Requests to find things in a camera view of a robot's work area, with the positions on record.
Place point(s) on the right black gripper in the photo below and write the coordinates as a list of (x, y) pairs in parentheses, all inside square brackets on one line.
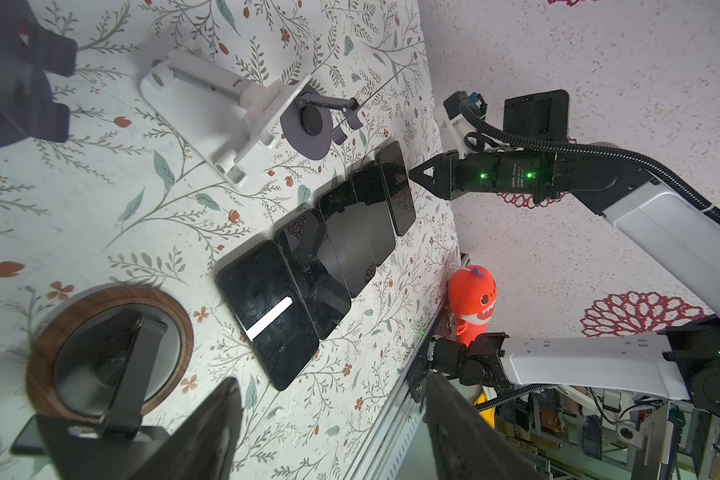
[(439, 175)]

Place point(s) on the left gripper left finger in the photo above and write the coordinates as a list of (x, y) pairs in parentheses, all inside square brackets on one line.
[(203, 447)]

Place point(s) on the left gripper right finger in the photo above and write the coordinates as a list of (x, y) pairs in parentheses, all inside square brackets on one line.
[(464, 445)]

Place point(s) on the black phone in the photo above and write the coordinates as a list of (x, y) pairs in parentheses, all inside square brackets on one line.
[(390, 159), (341, 212), (261, 292), (374, 211), (310, 255)]

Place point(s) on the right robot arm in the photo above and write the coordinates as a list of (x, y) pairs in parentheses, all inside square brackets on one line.
[(645, 200)]

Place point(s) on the round wooden phone stand centre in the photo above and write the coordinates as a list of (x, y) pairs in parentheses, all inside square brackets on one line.
[(102, 363)]

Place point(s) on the purple round phone stand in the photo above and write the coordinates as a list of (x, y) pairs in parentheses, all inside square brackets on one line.
[(307, 122)]

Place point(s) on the white folding phone stand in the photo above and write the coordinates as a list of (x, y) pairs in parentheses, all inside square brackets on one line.
[(225, 117)]

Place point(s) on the grey round phone stand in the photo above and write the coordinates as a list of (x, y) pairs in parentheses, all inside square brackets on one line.
[(28, 53)]

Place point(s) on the red shark plush toy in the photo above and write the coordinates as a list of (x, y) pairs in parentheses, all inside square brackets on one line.
[(472, 294)]

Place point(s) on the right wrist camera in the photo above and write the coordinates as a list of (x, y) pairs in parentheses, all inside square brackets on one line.
[(451, 119)]

